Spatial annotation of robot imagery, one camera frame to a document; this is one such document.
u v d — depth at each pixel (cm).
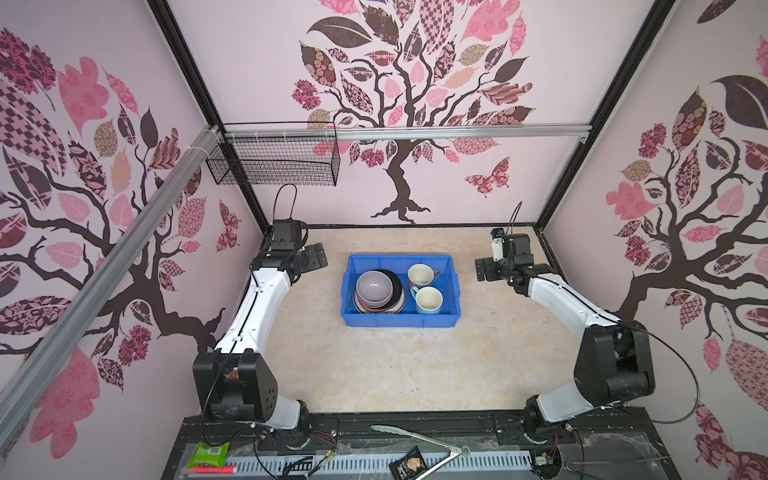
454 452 70
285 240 62
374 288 92
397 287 95
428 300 92
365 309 92
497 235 81
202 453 70
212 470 69
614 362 44
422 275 100
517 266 68
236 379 41
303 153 95
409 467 68
